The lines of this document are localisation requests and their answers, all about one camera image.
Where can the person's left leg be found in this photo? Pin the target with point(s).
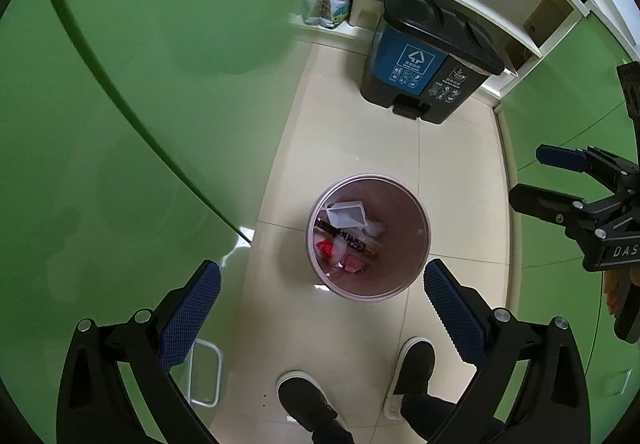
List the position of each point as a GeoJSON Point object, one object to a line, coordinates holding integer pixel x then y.
{"type": "Point", "coordinates": [332, 434]}

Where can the person's left shoe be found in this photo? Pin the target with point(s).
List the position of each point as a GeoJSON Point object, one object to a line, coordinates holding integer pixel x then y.
{"type": "Point", "coordinates": [305, 399]}

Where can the black dual pedal bin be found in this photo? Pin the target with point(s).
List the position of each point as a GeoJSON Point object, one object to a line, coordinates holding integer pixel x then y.
{"type": "Point", "coordinates": [415, 59]}

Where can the person's right shoe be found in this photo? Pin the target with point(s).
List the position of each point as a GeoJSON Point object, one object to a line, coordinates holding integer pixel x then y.
{"type": "Point", "coordinates": [415, 366]}

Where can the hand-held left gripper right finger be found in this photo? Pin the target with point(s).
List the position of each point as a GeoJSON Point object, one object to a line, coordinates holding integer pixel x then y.
{"type": "Point", "coordinates": [452, 314]}

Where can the person's right leg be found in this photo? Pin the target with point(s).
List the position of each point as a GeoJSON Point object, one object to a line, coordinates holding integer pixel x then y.
{"type": "Point", "coordinates": [430, 416]}

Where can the person's right hand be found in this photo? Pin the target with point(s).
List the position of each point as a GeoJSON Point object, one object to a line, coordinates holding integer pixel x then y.
{"type": "Point", "coordinates": [614, 291]}

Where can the pink round trash bin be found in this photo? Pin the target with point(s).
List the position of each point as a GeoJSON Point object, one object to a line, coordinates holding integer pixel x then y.
{"type": "Point", "coordinates": [400, 224]}

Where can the black colourful-print wrapper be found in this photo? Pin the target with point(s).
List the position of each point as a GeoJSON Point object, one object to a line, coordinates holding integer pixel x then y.
{"type": "Point", "coordinates": [350, 239]}

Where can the white open shelf unit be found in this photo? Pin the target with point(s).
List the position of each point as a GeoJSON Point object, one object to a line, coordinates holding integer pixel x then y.
{"type": "Point", "coordinates": [500, 9]}

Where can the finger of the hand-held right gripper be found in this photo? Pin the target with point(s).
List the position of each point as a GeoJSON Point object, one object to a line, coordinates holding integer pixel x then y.
{"type": "Point", "coordinates": [540, 201]}
{"type": "Point", "coordinates": [560, 157]}

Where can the red paper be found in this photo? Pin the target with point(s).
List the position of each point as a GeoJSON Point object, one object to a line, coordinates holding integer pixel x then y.
{"type": "Point", "coordinates": [327, 249]}

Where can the white container with dark lid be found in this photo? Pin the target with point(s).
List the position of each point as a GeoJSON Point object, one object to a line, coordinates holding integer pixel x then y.
{"type": "Point", "coordinates": [365, 7]}

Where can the person's leg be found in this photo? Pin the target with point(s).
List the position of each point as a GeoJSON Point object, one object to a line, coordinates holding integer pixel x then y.
{"type": "Point", "coordinates": [332, 434]}
{"type": "Point", "coordinates": [430, 416]}

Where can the white metal frame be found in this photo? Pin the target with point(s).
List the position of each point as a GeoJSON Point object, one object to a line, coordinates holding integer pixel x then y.
{"type": "Point", "coordinates": [219, 374]}

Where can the translucent plastic box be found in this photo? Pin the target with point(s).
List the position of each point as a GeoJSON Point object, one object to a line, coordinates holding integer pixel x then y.
{"type": "Point", "coordinates": [347, 213]}

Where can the person's shoe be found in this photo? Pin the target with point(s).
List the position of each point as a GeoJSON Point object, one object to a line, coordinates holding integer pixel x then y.
{"type": "Point", "coordinates": [415, 366]}
{"type": "Point", "coordinates": [305, 399]}

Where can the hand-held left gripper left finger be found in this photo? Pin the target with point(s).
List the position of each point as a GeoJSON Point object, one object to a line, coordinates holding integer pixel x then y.
{"type": "Point", "coordinates": [192, 314]}

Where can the pink paper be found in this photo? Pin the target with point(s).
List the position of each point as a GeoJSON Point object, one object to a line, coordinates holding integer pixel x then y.
{"type": "Point", "coordinates": [355, 264]}

